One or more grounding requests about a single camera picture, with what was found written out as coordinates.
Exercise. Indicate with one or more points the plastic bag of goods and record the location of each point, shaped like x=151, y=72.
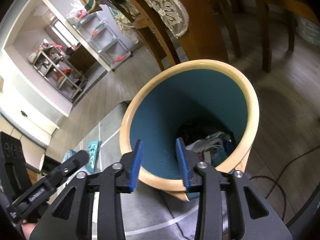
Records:
x=78, y=11

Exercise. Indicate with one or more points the wooden chair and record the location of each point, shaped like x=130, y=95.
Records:
x=266, y=42
x=157, y=42

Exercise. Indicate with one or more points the black mug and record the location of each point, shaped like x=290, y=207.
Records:
x=52, y=164

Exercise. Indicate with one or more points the wooden kitchen counter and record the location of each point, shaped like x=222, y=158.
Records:
x=82, y=60

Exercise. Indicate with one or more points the teal blister pack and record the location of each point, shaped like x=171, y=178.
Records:
x=93, y=155

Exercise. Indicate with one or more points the black plastic bag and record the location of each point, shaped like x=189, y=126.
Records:
x=190, y=132

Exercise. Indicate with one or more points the teal bin with beige rim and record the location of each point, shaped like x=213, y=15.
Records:
x=200, y=100

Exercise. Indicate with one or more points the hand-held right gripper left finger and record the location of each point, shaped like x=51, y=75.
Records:
x=136, y=167

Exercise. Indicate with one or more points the white door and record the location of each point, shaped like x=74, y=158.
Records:
x=37, y=110

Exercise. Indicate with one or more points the white printed package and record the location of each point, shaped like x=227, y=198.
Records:
x=308, y=30

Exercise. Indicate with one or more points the white trolley rack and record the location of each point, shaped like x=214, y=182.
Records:
x=107, y=37

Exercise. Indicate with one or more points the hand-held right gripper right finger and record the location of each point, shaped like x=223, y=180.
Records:
x=182, y=167

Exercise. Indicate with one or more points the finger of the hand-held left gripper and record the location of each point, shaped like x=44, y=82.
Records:
x=75, y=162

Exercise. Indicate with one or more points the wooden dining table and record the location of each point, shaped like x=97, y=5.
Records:
x=205, y=30

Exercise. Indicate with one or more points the person's left hand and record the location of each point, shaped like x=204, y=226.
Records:
x=27, y=232

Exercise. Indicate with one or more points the light blue packet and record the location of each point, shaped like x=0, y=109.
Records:
x=70, y=155

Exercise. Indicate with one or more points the clear plastic wrapper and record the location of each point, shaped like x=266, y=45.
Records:
x=212, y=140

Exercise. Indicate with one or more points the metal shelf rack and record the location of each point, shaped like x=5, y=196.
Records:
x=62, y=80

